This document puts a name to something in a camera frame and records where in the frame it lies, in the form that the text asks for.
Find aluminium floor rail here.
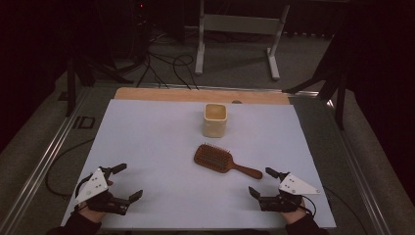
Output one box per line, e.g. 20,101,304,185
325,97,394,235
0,87,91,235

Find person's left hand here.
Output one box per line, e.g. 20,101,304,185
76,204,108,225

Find person's right hand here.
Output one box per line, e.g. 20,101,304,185
280,200,309,226

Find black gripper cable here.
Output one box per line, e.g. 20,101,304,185
74,173,95,199
300,195,318,218

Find white table sheet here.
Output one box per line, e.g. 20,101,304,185
61,99,338,230

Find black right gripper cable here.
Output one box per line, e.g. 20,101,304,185
300,195,318,218

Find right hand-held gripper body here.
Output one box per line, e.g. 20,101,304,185
258,171,321,213

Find cream square ceramic cup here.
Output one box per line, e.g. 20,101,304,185
203,103,228,139

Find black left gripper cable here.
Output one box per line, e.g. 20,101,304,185
74,173,95,199

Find wooden paddle hairbrush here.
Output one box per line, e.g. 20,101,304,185
193,143,264,180

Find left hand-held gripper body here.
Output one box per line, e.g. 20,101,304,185
73,166,130,216

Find black floor cables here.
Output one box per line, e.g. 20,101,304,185
136,30,201,91

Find white metal stand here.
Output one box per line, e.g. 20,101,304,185
194,0,291,82

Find dark equipment rack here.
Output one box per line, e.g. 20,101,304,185
109,0,153,65

